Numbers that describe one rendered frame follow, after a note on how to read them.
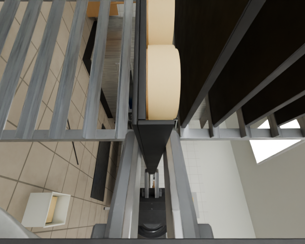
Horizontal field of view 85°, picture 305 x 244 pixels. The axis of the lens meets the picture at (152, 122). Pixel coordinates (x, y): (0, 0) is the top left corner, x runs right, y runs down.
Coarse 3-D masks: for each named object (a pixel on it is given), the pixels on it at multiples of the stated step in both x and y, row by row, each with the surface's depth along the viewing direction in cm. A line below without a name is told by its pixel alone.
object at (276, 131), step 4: (268, 116) 50; (272, 116) 48; (268, 120) 50; (272, 120) 48; (272, 124) 48; (276, 124) 46; (272, 128) 48; (276, 128) 46; (280, 128) 49; (272, 132) 48; (276, 132) 46; (280, 132) 48; (272, 136) 48; (276, 136) 46; (280, 136) 48
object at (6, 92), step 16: (32, 0) 64; (32, 16) 63; (32, 32) 61; (16, 48) 57; (16, 64) 56; (0, 80) 51; (16, 80) 54; (0, 96) 50; (0, 112) 50; (0, 128) 48
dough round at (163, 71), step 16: (160, 48) 9; (176, 48) 10; (160, 64) 9; (176, 64) 9; (160, 80) 9; (176, 80) 9; (160, 96) 9; (176, 96) 9; (160, 112) 10; (176, 112) 10
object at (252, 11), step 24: (192, 0) 33; (216, 0) 21; (240, 0) 15; (264, 0) 14; (192, 24) 33; (216, 24) 21; (240, 24) 16; (192, 48) 33; (216, 48) 21; (192, 72) 33; (216, 72) 23; (192, 96) 33
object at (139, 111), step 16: (144, 0) 8; (144, 16) 7; (144, 32) 7; (144, 48) 7; (144, 64) 6; (144, 80) 6; (144, 96) 6; (144, 112) 6; (144, 128) 6; (160, 128) 6; (144, 144) 9; (160, 144) 9; (144, 160) 15
